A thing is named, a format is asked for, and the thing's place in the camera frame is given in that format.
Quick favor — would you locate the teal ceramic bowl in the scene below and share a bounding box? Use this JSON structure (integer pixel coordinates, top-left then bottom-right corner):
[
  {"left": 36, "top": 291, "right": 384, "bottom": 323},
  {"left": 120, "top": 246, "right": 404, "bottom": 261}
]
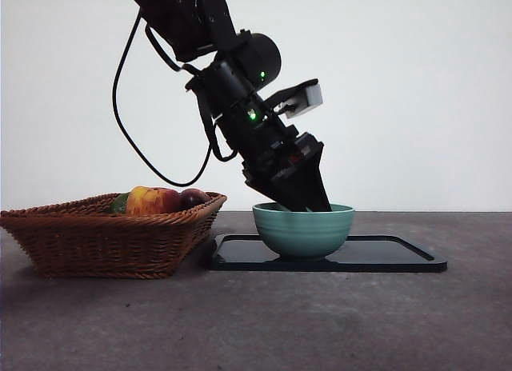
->
[{"left": 251, "top": 201, "right": 356, "bottom": 262}]

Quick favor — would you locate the dark red plum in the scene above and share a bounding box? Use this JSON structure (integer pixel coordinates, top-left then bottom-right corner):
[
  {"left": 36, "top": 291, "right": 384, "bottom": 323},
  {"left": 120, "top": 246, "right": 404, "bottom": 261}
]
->
[{"left": 178, "top": 188, "right": 210, "bottom": 211}]

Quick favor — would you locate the dark rectangular tray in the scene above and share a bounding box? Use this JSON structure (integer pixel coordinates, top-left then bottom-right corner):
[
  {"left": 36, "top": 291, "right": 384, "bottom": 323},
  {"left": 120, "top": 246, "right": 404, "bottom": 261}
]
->
[{"left": 207, "top": 233, "right": 448, "bottom": 273}]

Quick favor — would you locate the red and yellow apple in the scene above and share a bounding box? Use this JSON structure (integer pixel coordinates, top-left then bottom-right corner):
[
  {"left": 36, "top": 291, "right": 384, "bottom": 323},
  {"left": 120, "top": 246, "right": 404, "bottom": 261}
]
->
[{"left": 126, "top": 186, "right": 181, "bottom": 216}]

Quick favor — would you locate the green fruit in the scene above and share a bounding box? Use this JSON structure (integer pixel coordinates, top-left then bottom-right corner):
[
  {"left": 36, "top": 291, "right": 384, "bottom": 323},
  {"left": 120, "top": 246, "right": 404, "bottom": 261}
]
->
[{"left": 110, "top": 193, "right": 131, "bottom": 215}]

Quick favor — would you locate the brown wicker basket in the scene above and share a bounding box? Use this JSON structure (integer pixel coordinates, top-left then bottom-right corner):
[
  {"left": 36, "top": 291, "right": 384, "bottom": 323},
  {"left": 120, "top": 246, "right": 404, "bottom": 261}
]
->
[{"left": 0, "top": 192, "right": 228, "bottom": 280}]

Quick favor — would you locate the short black looped cable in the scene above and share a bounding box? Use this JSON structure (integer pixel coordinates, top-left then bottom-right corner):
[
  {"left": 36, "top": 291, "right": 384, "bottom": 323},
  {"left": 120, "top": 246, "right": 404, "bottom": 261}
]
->
[{"left": 198, "top": 102, "right": 235, "bottom": 162}]

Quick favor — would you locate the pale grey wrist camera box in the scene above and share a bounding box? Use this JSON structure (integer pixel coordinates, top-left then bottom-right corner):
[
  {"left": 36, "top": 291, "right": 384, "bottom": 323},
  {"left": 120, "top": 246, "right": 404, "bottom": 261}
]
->
[{"left": 266, "top": 78, "right": 324, "bottom": 121}]

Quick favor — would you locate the long black arm cable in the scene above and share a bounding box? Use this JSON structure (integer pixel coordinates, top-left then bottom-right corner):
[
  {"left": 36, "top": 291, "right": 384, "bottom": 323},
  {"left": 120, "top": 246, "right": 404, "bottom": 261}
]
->
[{"left": 112, "top": 10, "right": 213, "bottom": 187}]

